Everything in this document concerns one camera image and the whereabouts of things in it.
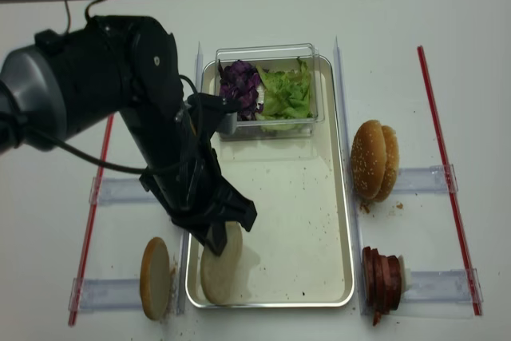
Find right long clear divider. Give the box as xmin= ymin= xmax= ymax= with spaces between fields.
xmin=333 ymin=37 xmax=368 ymax=315

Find white right pusher block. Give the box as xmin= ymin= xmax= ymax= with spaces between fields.
xmin=398 ymin=255 xmax=413 ymax=297

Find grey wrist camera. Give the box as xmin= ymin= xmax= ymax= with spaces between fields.
xmin=187 ymin=93 xmax=241 ymax=137

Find right lower clear rail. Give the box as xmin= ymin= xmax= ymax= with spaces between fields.
xmin=401 ymin=269 xmax=483 ymax=304

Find red strip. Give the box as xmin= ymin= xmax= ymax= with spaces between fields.
xmin=417 ymin=46 xmax=483 ymax=316
xmin=67 ymin=114 xmax=115 ymax=326

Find sliced meat patties stack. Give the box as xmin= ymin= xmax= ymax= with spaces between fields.
xmin=362 ymin=247 xmax=401 ymax=327

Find left sesame top bun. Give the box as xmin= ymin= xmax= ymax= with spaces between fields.
xmin=351 ymin=120 xmax=386 ymax=200

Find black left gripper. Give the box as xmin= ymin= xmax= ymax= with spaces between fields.
xmin=140 ymin=145 xmax=256 ymax=256

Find right red strip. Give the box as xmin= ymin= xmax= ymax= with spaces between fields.
xmin=417 ymin=46 xmax=483 ymax=316

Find metal baking tray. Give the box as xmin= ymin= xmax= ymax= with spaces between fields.
xmin=185 ymin=57 xmax=355 ymax=309

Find clear rail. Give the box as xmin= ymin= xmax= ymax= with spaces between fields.
xmin=401 ymin=269 xmax=483 ymax=304
xmin=89 ymin=177 xmax=157 ymax=206
xmin=68 ymin=279 xmax=142 ymax=312
xmin=393 ymin=165 xmax=458 ymax=194

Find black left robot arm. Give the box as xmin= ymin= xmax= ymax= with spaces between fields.
xmin=1 ymin=16 xmax=257 ymax=255

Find clear plastic salad container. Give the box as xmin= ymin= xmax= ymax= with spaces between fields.
xmin=214 ymin=43 xmax=324 ymax=141

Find right sesame top bun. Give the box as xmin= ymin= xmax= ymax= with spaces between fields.
xmin=374 ymin=125 xmax=399 ymax=202

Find purple cabbage leaves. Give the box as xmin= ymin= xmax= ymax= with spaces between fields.
xmin=218 ymin=60 xmax=263 ymax=121

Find left red strip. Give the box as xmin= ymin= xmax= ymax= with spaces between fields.
xmin=67 ymin=114 xmax=115 ymax=326

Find right upper clear rail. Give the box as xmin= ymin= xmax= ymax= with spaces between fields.
xmin=393 ymin=165 xmax=458 ymax=194

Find left upper clear rail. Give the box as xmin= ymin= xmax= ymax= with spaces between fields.
xmin=89 ymin=177 xmax=157 ymax=206

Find bun half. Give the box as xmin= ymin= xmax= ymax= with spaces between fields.
xmin=140 ymin=237 xmax=171 ymax=321
xmin=200 ymin=222 xmax=243 ymax=305

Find sesame bun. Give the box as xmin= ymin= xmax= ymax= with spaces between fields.
xmin=374 ymin=125 xmax=399 ymax=202
xmin=351 ymin=120 xmax=386 ymax=200

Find green lettuce leaves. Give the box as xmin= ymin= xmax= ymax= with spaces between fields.
xmin=255 ymin=57 xmax=312 ymax=121

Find left lower clear rail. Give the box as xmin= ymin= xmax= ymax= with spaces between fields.
xmin=68 ymin=279 xmax=142 ymax=312

